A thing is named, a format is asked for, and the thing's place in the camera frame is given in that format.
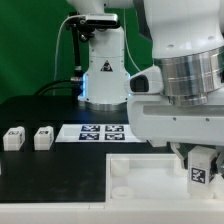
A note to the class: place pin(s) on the white marker tag sheet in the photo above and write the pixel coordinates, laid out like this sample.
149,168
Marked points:
100,133

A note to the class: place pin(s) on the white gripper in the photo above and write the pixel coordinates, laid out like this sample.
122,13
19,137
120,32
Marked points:
153,118

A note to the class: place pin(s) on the black camera on stand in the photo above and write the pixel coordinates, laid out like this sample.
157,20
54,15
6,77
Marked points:
86,24

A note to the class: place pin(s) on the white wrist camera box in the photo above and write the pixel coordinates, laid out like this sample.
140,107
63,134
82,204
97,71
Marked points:
148,81

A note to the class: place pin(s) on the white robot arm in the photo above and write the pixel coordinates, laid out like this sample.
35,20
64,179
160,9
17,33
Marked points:
179,100

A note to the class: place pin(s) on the white square table top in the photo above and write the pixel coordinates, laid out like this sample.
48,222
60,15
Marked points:
146,177

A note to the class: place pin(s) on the white front rail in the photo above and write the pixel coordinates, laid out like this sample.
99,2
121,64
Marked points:
119,212

